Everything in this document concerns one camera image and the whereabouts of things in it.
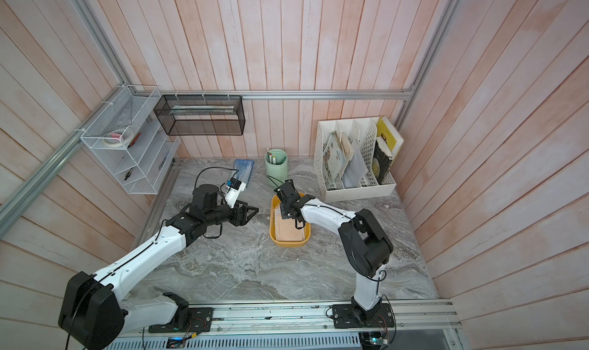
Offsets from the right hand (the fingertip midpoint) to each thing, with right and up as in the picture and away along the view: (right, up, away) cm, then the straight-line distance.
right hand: (290, 206), depth 95 cm
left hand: (-14, 0, -15) cm, 21 cm away
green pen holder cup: (-6, +17, +6) cm, 19 cm away
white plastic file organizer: (+35, +34, +10) cm, 50 cm away
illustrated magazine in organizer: (+19, +20, +4) cm, 28 cm away
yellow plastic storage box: (-7, 0, +3) cm, 7 cm away
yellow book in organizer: (+42, +30, -2) cm, 51 cm away
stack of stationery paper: (-2, -9, -4) cm, 10 cm away
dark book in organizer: (+39, +19, 0) cm, 43 cm away
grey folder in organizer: (+29, +17, +3) cm, 34 cm away
